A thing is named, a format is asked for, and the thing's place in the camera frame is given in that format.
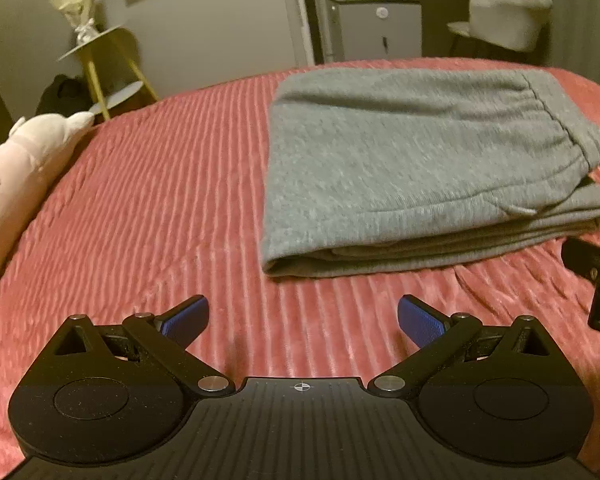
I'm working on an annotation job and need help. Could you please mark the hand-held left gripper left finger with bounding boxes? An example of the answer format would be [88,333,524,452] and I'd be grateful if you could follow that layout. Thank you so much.
[39,295,232,396]

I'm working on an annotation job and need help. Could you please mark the cream plush pillow toy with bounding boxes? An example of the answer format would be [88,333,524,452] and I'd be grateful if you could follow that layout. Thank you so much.
[0,111,95,332]

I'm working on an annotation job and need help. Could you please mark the white upholstered chair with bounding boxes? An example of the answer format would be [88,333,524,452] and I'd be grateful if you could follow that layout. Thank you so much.
[447,0,554,54]

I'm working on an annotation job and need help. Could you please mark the yellow-legged round side table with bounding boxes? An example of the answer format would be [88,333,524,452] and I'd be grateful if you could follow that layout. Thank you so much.
[56,27,160,122]

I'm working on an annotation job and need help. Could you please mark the black bag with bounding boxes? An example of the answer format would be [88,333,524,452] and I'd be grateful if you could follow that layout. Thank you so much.
[35,74,94,117]

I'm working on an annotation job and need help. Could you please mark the grey pants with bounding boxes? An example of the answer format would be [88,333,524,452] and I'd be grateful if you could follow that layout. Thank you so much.
[257,67,600,279]

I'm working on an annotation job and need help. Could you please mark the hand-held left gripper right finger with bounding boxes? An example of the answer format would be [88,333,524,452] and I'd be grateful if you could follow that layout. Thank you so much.
[372,295,563,396]

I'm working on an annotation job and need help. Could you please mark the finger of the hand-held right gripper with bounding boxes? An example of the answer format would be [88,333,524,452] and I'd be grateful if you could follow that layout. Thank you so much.
[563,237,600,339]

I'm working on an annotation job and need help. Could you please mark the grey bedside cabinet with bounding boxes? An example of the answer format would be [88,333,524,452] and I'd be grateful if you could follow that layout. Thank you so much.
[325,0,424,64]

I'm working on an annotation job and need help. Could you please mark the pink ribbed bed blanket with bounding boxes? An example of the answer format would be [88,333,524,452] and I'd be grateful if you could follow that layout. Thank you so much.
[0,57,600,476]

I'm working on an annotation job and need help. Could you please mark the white figurine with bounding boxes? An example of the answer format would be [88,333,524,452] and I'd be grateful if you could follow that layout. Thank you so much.
[75,17,98,44]

